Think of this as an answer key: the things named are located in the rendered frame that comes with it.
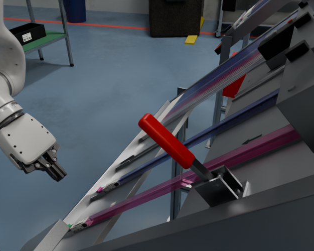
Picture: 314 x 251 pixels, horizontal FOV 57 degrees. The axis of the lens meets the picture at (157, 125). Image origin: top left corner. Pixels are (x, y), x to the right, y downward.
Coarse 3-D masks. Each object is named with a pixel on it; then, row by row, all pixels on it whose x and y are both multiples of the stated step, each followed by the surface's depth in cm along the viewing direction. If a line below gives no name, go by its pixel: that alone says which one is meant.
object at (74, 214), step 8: (160, 112) 97; (136, 136) 85; (128, 144) 82; (136, 144) 83; (128, 152) 80; (120, 160) 77; (112, 168) 74; (104, 176) 72; (112, 176) 73; (96, 184) 69; (104, 184) 71; (88, 192) 67; (96, 192) 68; (80, 200) 65; (88, 200) 66; (72, 208) 64; (80, 208) 64; (72, 216) 62
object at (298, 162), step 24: (264, 72) 52; (240, 96) 50; (264, 120) 35; (216, 144) 40; (240, 144) 34; (288, 144) 26; (240, 168) 30; (264, 168) 26; (288, 168) 24; (312, 168) 22; (192, 192) 33
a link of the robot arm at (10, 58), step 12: (0, 0) 55; (0, 12) 56; (0, 24) 57; (0, 36) 59; (12, 36) 62; (0, 48) 64; (12, 48) 64; (0, 60) 68; (12, 60) 68; (24, 60) 69; (0, 72) 67; (12, 72) 69; (24, 72) 71; (12, 84) 69; (12, 96) 71
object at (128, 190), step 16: (176, 128) 67; (144, 144) 78; (128, 160) 71; (144, 160) 63; (144, 176) 55; (112, 192) 60; (128, 192) 51; (96, 208) 58; (96, 224) 49; (112, 224) 46; (64, 240) 56; (80, 240) 49; (96, 240) 43
